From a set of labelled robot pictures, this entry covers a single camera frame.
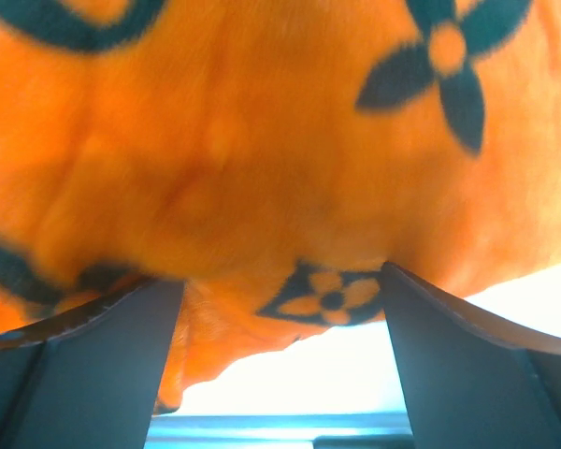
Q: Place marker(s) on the orange black patterned pillowcase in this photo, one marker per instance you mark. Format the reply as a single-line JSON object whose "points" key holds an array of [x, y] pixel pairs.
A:
{"points": [[272, 156]]}

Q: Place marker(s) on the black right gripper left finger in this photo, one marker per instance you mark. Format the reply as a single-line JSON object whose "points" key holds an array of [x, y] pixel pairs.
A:
{"points": [[88, 378]]}

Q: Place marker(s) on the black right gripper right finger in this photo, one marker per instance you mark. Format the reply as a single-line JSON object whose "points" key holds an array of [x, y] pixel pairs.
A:
{"points": [[470, 378]]}

